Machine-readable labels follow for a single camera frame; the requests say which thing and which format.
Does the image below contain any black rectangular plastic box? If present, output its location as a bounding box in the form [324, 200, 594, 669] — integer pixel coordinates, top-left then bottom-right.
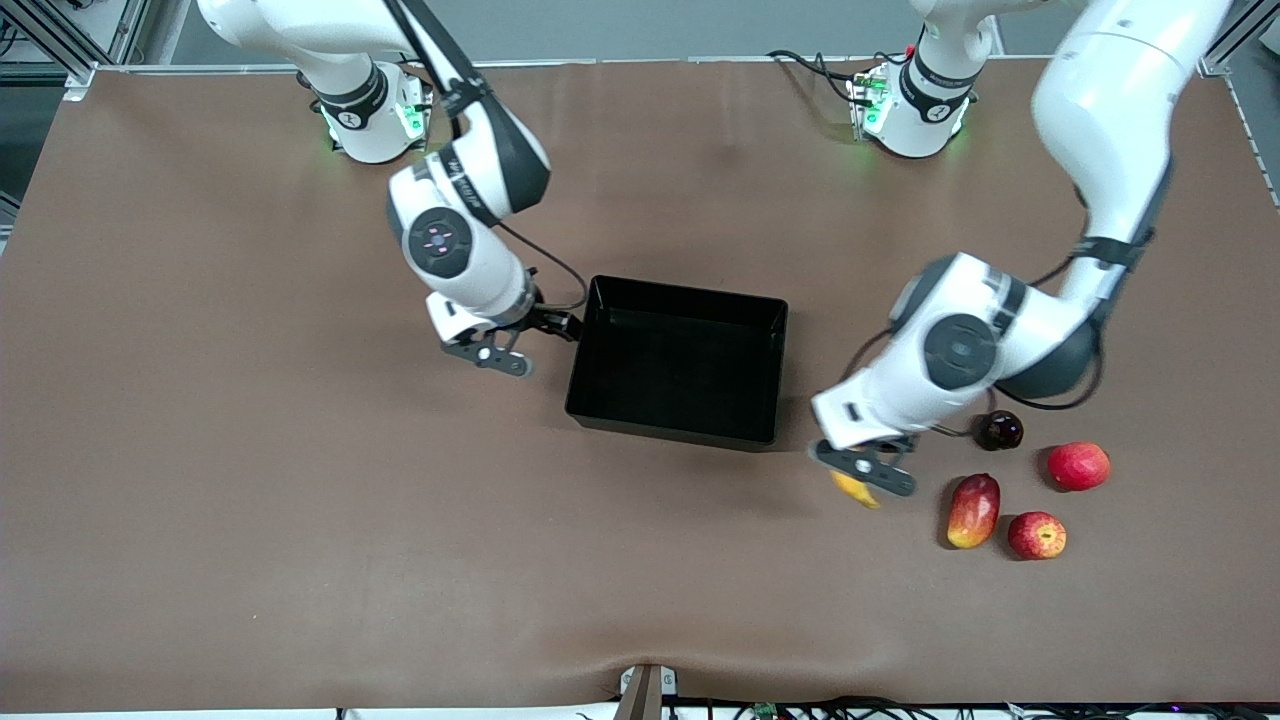
[563, 275, 790, 451]

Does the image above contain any yellow banana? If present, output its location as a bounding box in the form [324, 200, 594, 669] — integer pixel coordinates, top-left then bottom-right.
[830, 470, 884, 511]

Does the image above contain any aluminium frame profile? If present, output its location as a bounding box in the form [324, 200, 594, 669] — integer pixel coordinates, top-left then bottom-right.
[1200, 0, 1280, 77]
[0, 0, 151, 101]

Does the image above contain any red yellow apple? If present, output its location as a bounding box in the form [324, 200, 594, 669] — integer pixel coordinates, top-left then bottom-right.
[1007, 511, 1068, 561]

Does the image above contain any red yellow mango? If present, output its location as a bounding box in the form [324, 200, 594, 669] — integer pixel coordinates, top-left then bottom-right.
[946, 473, 1002, 550]

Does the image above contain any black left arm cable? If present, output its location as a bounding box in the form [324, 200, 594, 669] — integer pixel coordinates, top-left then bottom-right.
[840, 325, 1001, 443]

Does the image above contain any grey camera pole clamp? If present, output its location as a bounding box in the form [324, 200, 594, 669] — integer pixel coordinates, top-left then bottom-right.
[615, 663, 678, 720]

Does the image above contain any dark purple plum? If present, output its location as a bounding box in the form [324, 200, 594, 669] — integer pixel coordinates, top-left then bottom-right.
[975, 410, 1025, 451]

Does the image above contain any black left base cable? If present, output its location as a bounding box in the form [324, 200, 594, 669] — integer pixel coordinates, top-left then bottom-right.
[768, 48, 871, 106]

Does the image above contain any brown table mat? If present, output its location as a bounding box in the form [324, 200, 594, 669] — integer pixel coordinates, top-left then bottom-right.
[0, 55, 1280, 713]

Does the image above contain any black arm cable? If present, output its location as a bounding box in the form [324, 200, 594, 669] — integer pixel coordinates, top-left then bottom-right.
[840, 325, 1001, 443]
[495, 220, 589, 313]

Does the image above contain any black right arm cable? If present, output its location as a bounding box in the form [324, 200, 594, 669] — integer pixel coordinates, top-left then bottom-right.
[495, 220, 589, 313]

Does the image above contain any red peach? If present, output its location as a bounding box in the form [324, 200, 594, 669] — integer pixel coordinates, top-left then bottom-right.
[1047, 441, 1112, 493]

